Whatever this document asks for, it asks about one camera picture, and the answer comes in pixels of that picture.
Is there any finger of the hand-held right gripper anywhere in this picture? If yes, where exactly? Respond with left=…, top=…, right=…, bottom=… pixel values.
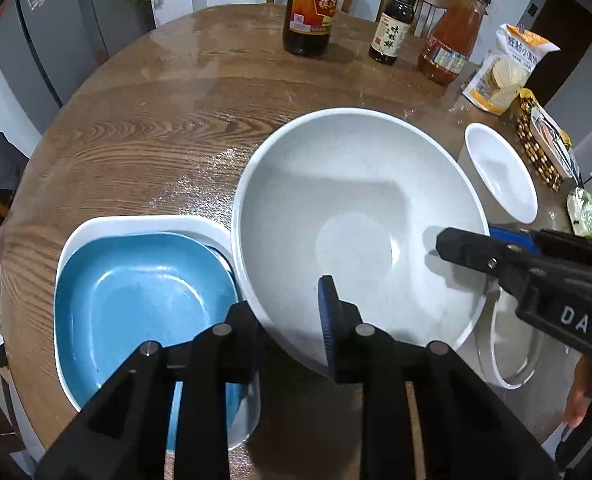
left=489, top=226, right=592, bottom=281
left=436, top=227, right=546, bottom=303

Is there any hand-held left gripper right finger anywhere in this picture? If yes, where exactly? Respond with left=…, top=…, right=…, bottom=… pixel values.
left=317, top=275, right=559, bottom=480

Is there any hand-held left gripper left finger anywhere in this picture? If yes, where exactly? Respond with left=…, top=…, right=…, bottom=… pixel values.
left=35, top=301, right=263, bottom=480

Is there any small white bowl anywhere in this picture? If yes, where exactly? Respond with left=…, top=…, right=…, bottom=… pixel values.
left=464, top=123, right=539, bottom=225

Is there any medium white bowl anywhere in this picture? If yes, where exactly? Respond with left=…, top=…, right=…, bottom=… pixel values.
left=476, top=287, right=546, bottom=390

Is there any blue plate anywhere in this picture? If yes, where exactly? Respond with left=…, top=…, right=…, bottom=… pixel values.
left=55, top=231, right=241, bottom=453

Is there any large white bowl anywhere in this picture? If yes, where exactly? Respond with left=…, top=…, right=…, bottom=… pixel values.
left=231, top=107, right=491, bottom=381

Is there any white square plate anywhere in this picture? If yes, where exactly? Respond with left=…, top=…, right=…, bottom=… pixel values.
left=55, top=215, right=261, bottom=451

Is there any person's right hand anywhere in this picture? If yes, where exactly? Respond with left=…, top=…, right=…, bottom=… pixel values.
left=563, top=360, right=592, bottom=431

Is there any green plastic bag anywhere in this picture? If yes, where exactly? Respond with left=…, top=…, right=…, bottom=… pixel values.
left=567, top=172, right=592, bottom=238

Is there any wooden bead basket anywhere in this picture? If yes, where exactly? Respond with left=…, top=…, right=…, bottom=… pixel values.
left=516, top=105, right=576, bottom=192

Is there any snack packet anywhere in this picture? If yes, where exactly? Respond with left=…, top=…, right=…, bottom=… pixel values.
left=513, top=89, right=581, bottom=181

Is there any white orange flour bag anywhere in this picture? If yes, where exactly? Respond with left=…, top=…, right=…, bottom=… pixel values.
left=462, top=23, right=561, bottom=115

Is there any dark wooden door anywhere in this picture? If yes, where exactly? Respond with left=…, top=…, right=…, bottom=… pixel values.
left=526, top=0, right=592, bottom=108

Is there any red sauce glass jar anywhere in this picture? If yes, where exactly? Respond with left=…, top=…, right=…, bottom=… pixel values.
left=417, top=0, right=491, bottom=86

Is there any dark soy sauce bottle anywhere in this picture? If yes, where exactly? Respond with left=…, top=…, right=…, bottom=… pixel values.
left=368, top=0, right=424, bottom=66

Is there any yellow capped vinegar bottle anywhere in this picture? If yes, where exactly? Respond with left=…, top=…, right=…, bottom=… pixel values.
left=282, top=0, right=349, bottom=57

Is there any grey refrigerator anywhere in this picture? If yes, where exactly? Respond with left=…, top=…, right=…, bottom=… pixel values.
left=0, top=0, right=157, bottom=136

